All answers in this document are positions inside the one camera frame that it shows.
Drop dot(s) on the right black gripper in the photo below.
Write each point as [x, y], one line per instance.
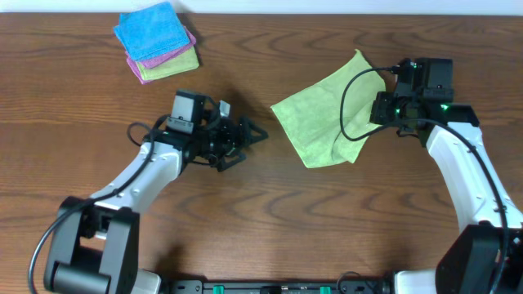
[380, 113]

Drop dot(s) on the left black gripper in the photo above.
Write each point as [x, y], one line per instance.
[238, 141]

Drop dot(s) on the light green microfiber cloth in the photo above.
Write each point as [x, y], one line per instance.
[312, 118]

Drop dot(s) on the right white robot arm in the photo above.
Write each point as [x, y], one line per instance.
[486, 257]

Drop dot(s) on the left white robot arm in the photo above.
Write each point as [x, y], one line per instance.
[95, 241]

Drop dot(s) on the folded green cloth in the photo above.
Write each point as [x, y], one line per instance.
[186, 61]

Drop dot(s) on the folded pink cloth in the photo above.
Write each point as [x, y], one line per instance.
[158, 60]

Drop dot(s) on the folded blue cloth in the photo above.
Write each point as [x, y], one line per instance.
[151, 32]

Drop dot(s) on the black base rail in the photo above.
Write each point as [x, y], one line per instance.
[350, 286]

